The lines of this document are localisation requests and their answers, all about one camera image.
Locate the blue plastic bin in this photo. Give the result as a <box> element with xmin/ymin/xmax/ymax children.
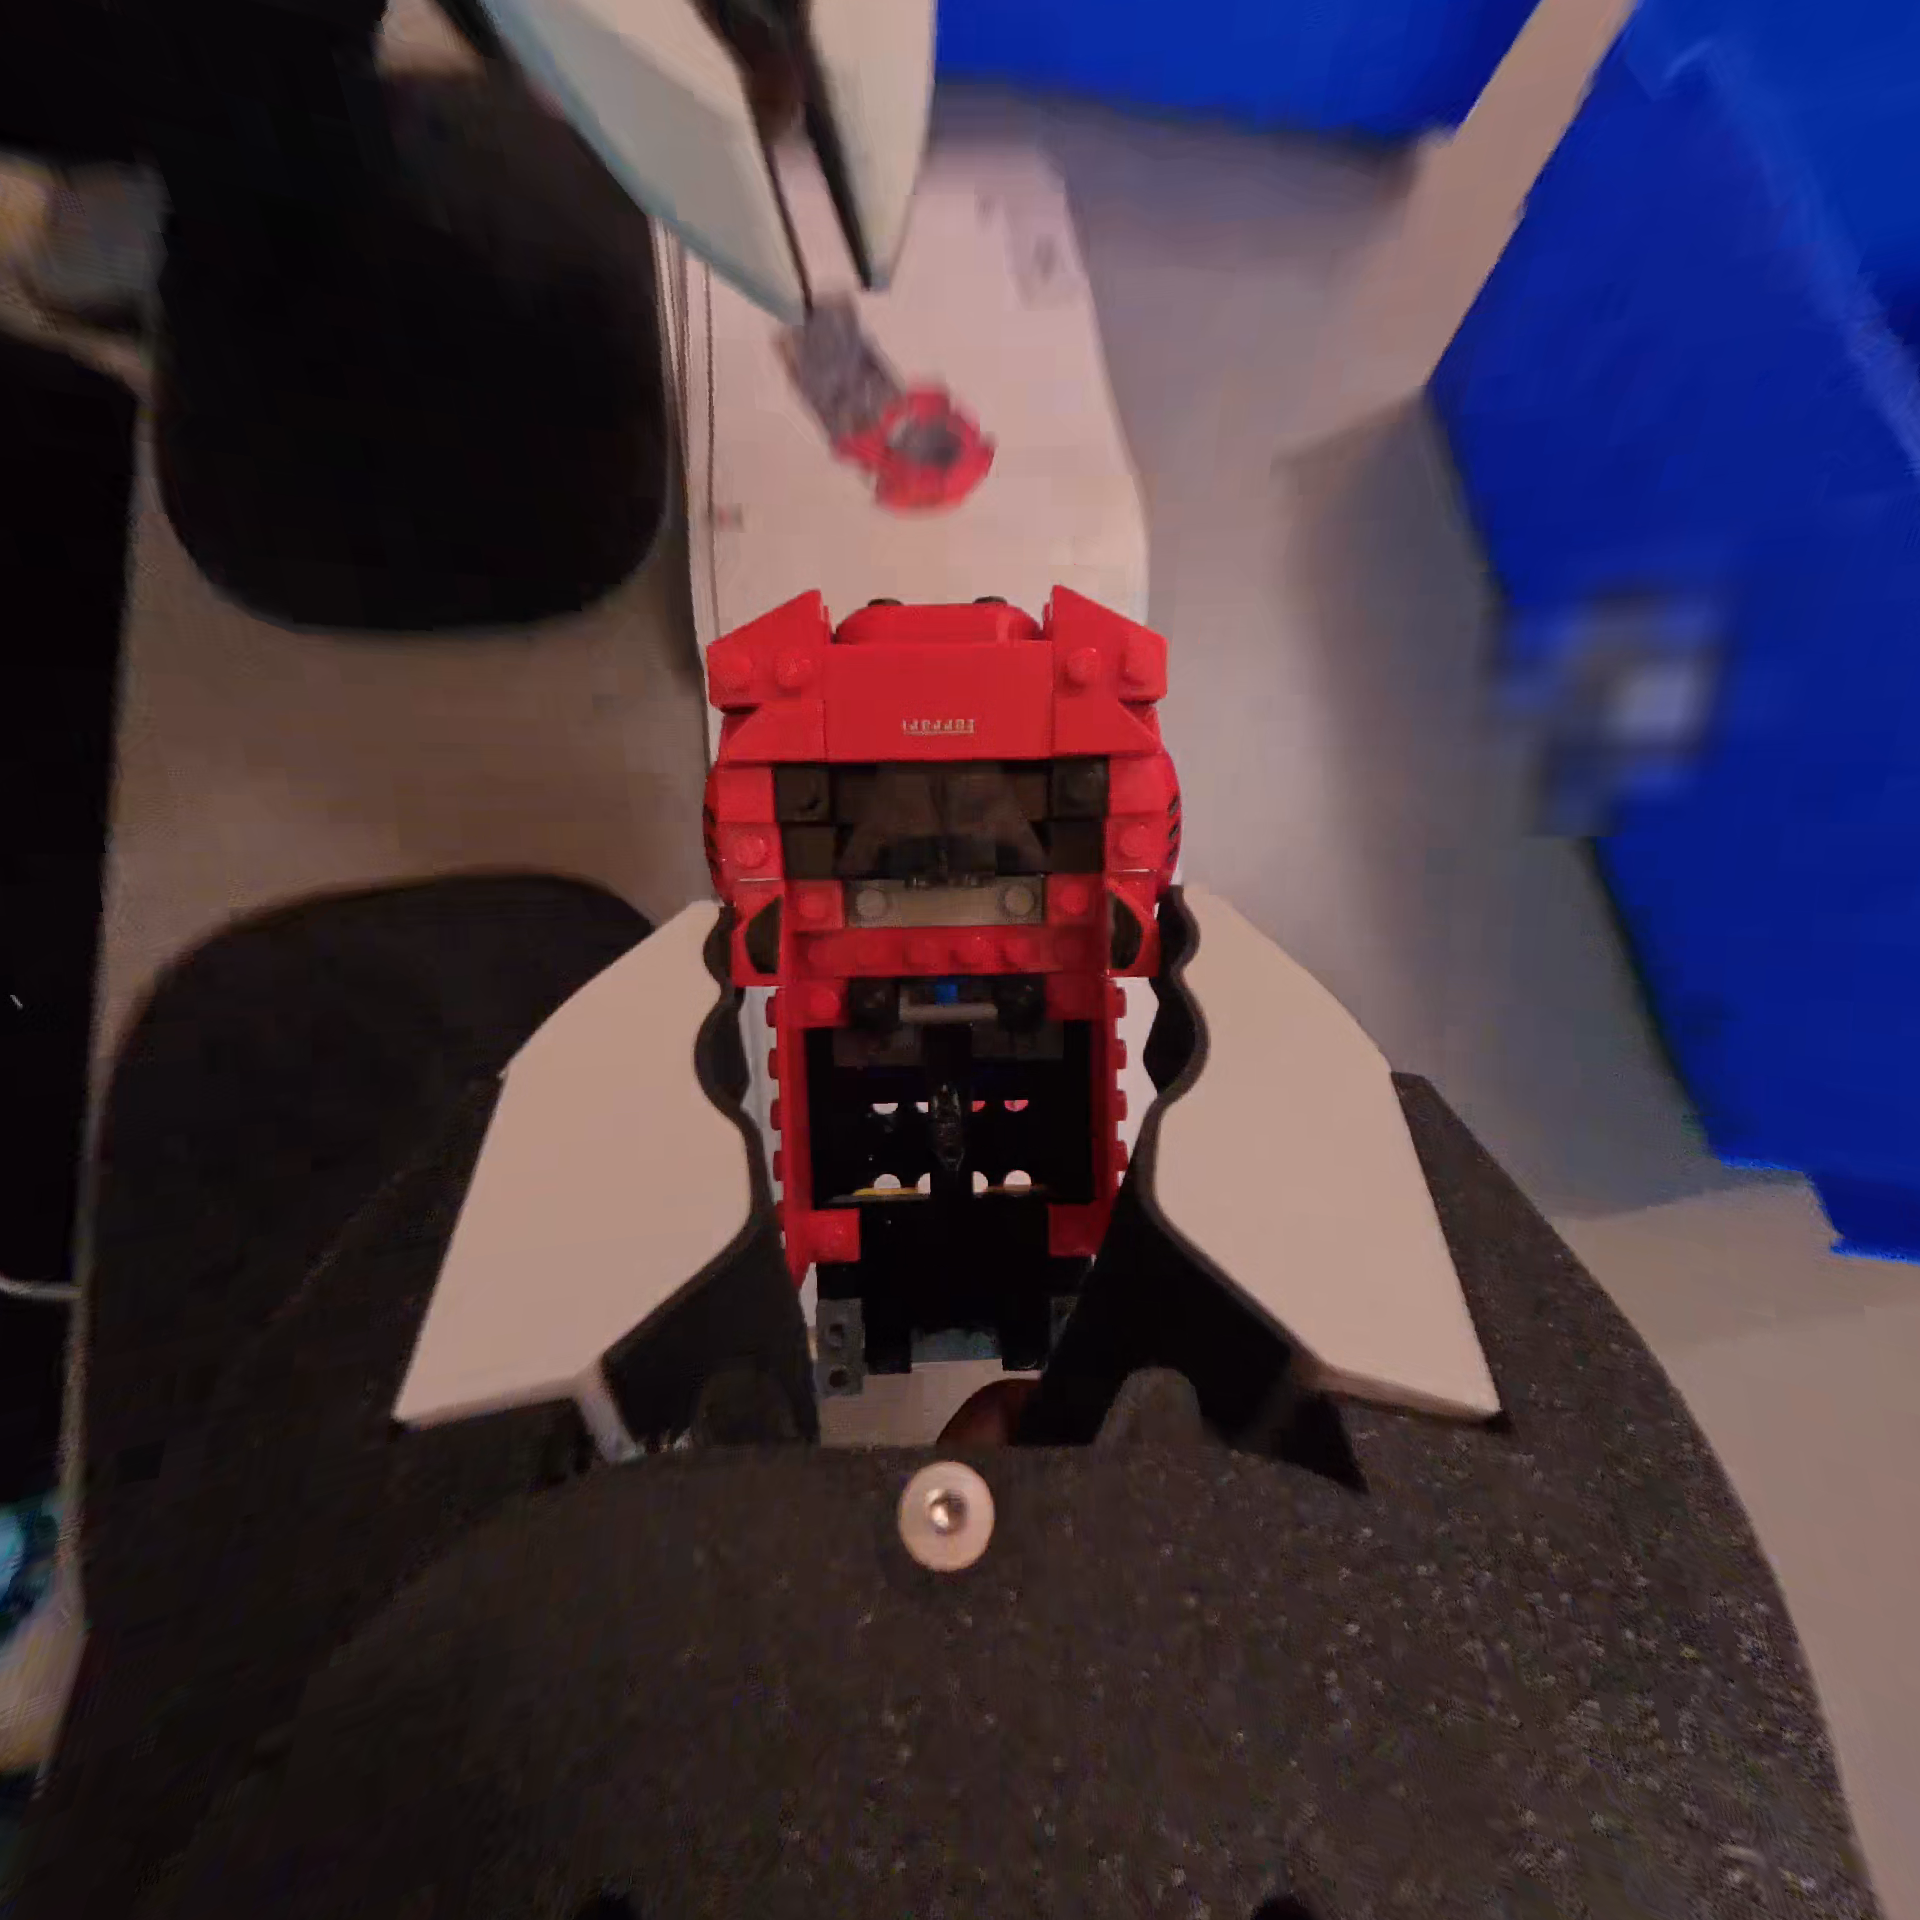
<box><xmin>936</xmin><ymin>0</ymin><xmax>1550</xmax><ymax>150</ymax></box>
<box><xmin>1426</xmin><ymin>0</ymin><xmax>1920</xmax><ymax>1264</ymax></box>

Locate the black quilted chair seat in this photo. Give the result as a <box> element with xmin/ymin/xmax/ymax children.
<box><xmin>92</xmin><ymin>879</ymin><xmax>659</xmax><ymax>1561</ymax></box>
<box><xmin>151</xmin><ymin>62</ymin><xmax>680</xmax><ymax>636</ymax></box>

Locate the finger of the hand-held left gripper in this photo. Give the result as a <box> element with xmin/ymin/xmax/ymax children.
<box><xmin>479</xmin><ymin>0</ymin><xmax>819</xmax><ymax>329</ymax></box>
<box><xmin>786</xmin><ymin>0</ymin><xmax>942</xmax><ymax>297</ymax></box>

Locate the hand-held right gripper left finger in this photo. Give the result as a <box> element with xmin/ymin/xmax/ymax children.
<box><xmin>388</xmin><ymin>891</ymin><xmax>815</xmax><ymax>1444</ymax></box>

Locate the red and black lego car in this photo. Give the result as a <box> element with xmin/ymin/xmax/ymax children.
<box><xmin>704</xmin><ymin>582</ymin><xmax>1183</xmax><ymax>1393</ymax></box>

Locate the lego instruction booklet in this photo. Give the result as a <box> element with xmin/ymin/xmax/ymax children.
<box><xmin>655</xmin><ymin>135</ymin><xmax>1160</xmax><ymax>903</ymax></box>

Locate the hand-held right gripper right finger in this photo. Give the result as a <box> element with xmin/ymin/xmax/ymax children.
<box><xmin>1093</xmin><ymin>881</ymin><xmax>1503</xmax><ymax>1444</ymax></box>

